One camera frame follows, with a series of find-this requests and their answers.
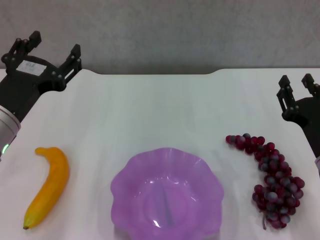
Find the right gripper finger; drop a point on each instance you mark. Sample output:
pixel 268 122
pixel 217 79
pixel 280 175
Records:
pixel 312 85
pixel 286 95

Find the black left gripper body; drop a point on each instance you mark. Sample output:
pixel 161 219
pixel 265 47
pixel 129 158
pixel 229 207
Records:
pixel 23 85

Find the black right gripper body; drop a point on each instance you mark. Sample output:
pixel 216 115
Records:
pixel 308 117

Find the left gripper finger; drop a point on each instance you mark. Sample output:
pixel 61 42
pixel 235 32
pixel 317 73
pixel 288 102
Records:
pixel 73 62
pixel 21 45

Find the red purple grape bunch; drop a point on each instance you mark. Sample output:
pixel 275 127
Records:
pixel 275 172

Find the yellow plastic banana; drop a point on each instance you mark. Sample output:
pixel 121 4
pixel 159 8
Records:
pixel 53 180

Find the right robot arm silver white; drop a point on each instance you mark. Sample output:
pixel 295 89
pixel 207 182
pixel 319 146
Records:
pixel 318 166

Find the purple wavy plastic plate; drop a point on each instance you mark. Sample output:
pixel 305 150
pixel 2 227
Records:
pixel 190 180

